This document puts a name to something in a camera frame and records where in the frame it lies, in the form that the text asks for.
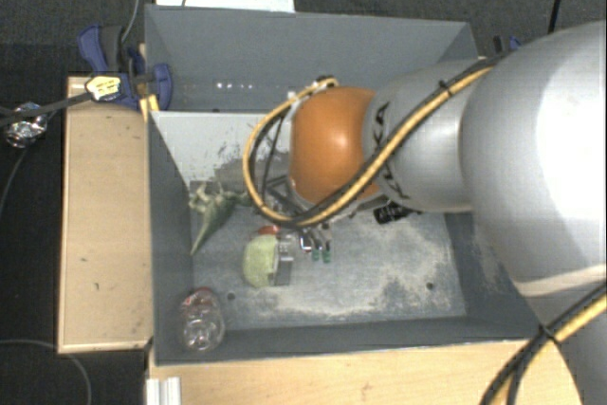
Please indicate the small red object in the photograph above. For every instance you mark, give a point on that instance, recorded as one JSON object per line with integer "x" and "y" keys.
{"x": 267, "y": 230}

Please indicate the green toy dinosaur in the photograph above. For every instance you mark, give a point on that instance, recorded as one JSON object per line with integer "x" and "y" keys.
{"x": 215, "y": 208}

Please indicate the pale wood board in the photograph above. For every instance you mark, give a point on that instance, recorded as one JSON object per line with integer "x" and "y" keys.
{"x": 106, "y": 227}

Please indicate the black cylinder on white bracket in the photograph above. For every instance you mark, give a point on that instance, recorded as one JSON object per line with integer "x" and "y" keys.
{"x": 390, "y": 212}

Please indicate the pale green ball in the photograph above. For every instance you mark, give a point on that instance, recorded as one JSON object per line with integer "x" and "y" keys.
{"x": 259, "y": 261}

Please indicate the grey metal bin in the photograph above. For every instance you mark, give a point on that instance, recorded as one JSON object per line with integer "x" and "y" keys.
{"x": 360, "y": 284}

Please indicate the pale grey metal gripper finger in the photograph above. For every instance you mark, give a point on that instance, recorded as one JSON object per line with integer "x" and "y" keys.
{"x": 283, "y": 268}

